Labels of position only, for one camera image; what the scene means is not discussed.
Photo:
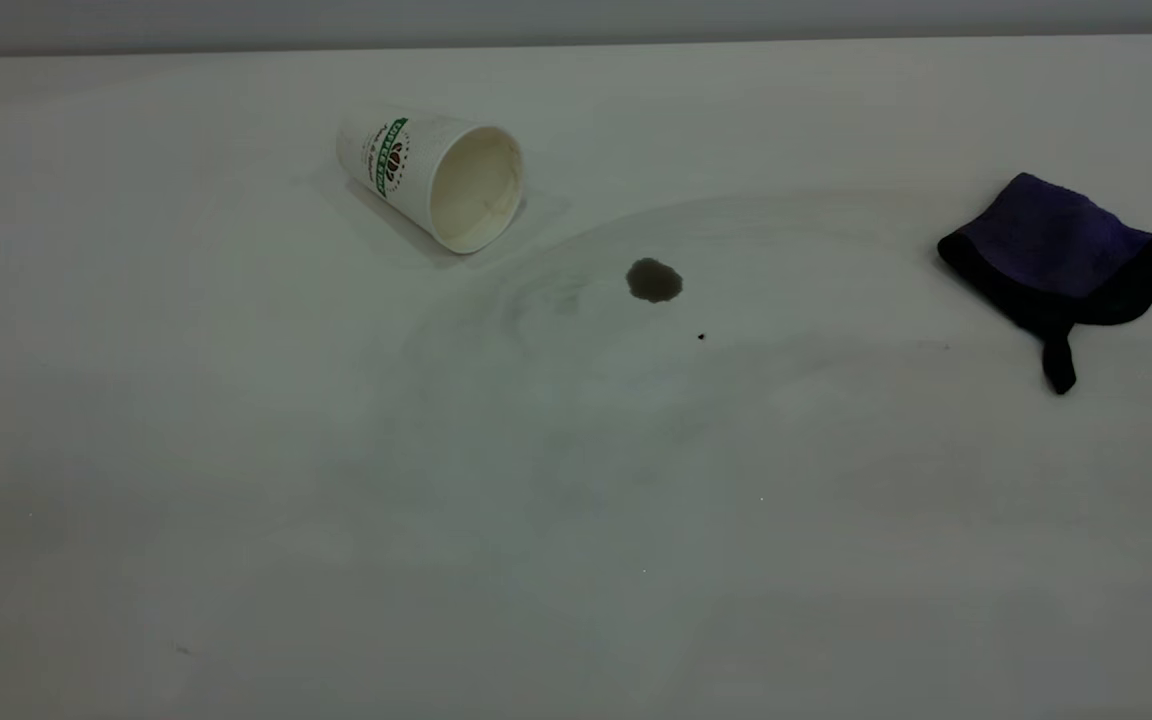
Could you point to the purple and black cloth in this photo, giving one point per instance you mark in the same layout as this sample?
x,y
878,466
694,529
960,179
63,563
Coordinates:
x,y
1056,245

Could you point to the brown coffee spill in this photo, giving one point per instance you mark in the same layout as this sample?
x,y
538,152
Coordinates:
x,y
654,281

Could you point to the white paper coffee cup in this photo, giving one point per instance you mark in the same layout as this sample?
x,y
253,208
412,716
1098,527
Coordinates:
x,y
406,170

